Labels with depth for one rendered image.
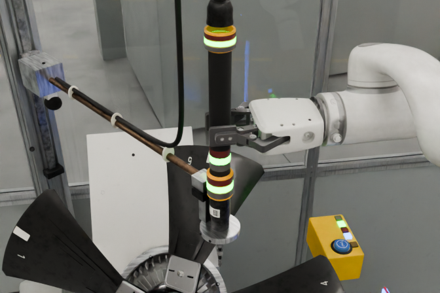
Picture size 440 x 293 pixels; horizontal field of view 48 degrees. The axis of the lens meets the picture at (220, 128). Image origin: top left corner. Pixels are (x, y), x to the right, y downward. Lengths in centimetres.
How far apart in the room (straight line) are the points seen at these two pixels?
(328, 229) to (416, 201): 71
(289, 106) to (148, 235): 59
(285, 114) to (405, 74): 18
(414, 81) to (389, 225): 142
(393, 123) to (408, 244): 144
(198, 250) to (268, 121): 36
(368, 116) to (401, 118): 5
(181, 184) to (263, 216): 84
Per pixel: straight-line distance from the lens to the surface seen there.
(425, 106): 69
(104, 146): 125
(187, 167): 86
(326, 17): 151
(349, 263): 137
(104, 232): 124
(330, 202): 189
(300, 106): 77
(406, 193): 200
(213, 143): 74
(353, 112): 77
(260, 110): 76
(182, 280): 102
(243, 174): 98
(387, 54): 74
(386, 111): 79
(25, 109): 137
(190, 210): 102
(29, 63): 126
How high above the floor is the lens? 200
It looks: 31 degrees down
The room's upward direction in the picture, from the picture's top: straight up
